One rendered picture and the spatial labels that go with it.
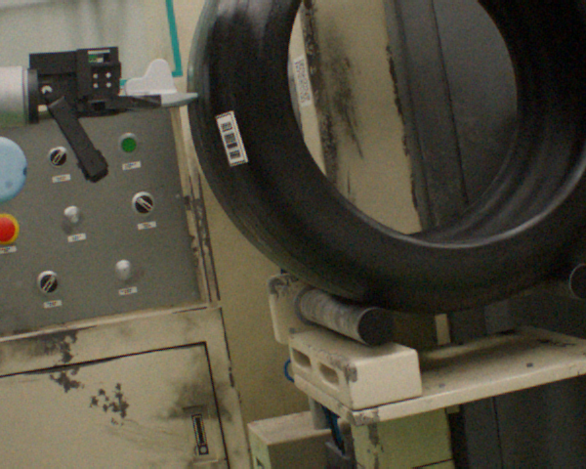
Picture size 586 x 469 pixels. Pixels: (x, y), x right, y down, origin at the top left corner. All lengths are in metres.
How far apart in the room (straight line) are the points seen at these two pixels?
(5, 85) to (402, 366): 0.58
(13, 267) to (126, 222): 0.21
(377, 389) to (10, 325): 0.79
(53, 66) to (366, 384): 0.53
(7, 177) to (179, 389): 0.78
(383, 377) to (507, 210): 0.41
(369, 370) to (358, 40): 0.58
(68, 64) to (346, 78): 0.50
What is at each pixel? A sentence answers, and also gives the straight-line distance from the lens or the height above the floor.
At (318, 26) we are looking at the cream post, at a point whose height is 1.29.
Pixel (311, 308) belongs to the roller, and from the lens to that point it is 1.77.
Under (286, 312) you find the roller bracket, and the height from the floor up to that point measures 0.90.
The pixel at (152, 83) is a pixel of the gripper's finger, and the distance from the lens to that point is 1.57.
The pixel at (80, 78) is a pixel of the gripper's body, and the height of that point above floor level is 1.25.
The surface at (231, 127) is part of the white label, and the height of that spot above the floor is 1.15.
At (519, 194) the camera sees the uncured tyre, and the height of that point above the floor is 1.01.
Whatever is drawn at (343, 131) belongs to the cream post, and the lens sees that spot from 1.89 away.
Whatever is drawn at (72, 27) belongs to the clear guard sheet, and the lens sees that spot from 2.11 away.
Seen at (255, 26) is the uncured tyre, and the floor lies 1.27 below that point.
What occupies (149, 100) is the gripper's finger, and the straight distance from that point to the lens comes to 1.55.
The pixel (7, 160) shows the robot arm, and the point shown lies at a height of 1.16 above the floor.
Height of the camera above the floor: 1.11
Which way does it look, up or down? 3 degrees down
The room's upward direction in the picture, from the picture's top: 9 degrees counter-clockwise
